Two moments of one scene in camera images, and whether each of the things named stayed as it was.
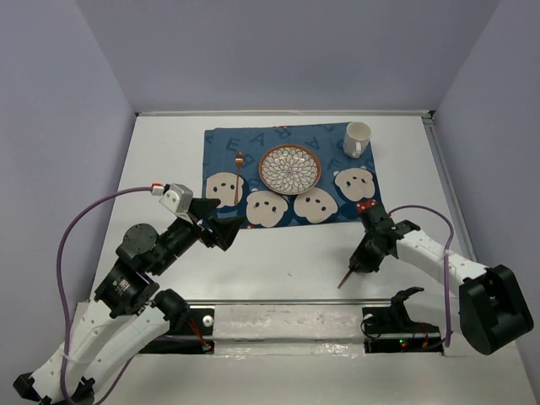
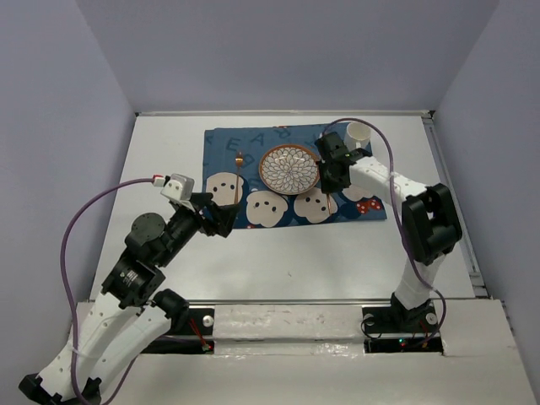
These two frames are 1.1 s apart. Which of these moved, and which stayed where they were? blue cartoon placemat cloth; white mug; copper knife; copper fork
Moved: copper knife
Stayed: copper fork; white mug; blue cartoon placemat cloth
